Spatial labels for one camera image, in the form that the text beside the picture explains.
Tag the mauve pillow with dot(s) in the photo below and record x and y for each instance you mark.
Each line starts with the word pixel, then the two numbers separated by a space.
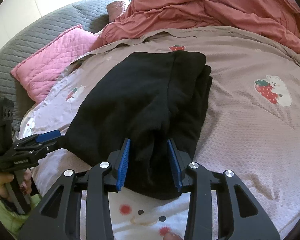
pixel 117 10

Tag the pink quilted pillow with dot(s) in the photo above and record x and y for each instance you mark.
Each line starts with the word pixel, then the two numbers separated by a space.
pixel 52 57

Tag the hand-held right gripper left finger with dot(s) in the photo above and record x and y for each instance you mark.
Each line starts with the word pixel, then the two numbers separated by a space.
pixel 123 165

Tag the strawberry printed blanket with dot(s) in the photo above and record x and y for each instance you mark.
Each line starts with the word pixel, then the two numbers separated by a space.
pixel 240 135

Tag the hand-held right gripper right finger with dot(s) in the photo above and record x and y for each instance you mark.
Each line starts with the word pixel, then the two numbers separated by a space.
pixel 173 165

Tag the grey quilted cover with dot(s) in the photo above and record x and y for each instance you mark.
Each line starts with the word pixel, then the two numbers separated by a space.
pixel 40 22

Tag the black garment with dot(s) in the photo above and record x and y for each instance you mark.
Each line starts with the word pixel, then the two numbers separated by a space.
pixel 140 100

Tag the person's left forearm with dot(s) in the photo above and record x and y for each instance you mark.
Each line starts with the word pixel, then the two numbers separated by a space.
pixel 5 220

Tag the person's left hand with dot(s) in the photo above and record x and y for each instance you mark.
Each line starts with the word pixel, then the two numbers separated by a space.
pixel 3 185

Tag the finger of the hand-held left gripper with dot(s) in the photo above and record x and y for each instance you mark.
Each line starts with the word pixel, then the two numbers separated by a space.
pixel 45 148
pixel 47 136

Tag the red duvet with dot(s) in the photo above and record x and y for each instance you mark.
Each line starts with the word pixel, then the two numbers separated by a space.
pixel 202 5

